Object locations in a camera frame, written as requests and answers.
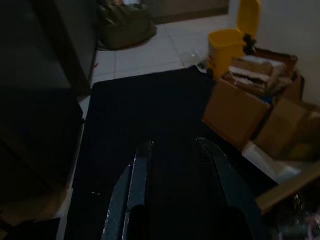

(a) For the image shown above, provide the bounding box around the black floor mat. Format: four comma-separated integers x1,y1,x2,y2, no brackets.
64,66,278,240

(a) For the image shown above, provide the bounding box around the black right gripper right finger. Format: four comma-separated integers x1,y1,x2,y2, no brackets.
196,137,270,240

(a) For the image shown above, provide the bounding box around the yellow pedal bin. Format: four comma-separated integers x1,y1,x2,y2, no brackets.
207,0,263,76

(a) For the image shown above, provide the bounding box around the long low cardboard box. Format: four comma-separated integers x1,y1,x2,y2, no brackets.
256,168,320,240

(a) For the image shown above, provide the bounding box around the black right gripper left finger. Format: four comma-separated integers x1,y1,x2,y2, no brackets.
102,140,155,240

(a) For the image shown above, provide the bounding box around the small open cardboard box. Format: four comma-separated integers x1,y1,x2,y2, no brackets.
201,47,305,153
254,96,320,162

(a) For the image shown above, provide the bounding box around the clear plastic bag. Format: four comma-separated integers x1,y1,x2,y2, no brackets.
274,193,320,240

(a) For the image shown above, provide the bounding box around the white foam sheet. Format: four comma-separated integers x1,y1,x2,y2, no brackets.
241,141,302,185

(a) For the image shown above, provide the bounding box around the stack of white brown packages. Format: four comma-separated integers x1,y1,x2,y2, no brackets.
221,55,288,96

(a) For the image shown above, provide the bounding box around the olive green garbage bag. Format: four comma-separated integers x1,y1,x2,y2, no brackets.
96,0,158,51

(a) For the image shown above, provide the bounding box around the clear plastic bottle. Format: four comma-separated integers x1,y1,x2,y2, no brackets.
183,47,209,72

